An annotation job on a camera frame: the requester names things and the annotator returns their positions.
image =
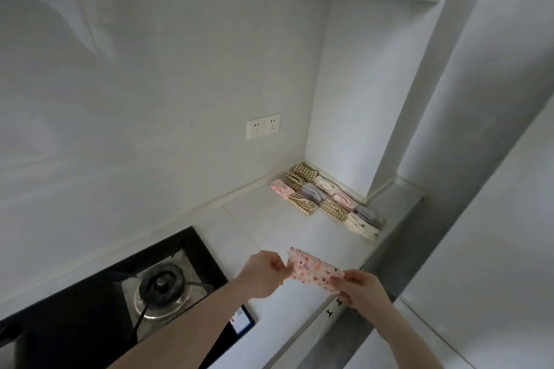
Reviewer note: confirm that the silver gas burner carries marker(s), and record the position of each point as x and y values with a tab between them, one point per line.
162	288

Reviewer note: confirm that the person's left thumb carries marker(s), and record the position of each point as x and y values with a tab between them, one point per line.
280	276

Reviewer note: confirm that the pile of folded patterned cloths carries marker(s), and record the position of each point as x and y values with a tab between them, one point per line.
329	202

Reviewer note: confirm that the person's right forearm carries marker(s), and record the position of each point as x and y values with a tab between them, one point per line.
407	338

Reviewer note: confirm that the person's right hand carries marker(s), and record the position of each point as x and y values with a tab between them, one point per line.
368	291

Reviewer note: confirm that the person's left forearm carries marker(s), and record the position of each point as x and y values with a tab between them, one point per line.
186	329

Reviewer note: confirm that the pink floral cloth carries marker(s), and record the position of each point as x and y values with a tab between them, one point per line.
314	271

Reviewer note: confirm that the white double wall socket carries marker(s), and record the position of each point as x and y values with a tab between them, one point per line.
263	126

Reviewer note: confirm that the black stove pan support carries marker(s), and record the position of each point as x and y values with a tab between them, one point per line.
197	284

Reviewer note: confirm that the person's left hand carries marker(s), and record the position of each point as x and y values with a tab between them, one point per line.
259	275

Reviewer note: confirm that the person's right thumb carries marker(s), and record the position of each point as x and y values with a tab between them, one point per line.
355	275

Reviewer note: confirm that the black glass gas stove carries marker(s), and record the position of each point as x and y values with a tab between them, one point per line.
65	312

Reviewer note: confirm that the blue and white stove sticker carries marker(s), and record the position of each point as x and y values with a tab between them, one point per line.
242	320

